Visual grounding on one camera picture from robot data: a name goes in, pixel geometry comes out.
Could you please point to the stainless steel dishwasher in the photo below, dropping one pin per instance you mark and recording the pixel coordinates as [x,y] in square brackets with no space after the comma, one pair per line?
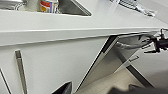
[113,63]

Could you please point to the white double-door base cabinet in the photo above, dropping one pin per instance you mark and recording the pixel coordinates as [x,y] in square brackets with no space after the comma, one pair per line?
[56,63]

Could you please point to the steel kitchen sink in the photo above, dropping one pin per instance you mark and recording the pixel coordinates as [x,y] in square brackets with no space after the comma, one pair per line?
[75,7]

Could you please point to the white cup colourful label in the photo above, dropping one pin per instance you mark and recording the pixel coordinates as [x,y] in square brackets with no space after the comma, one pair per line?
[49,6]

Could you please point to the white plastic container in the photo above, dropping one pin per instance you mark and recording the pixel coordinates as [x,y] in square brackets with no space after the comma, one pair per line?
[32,4]

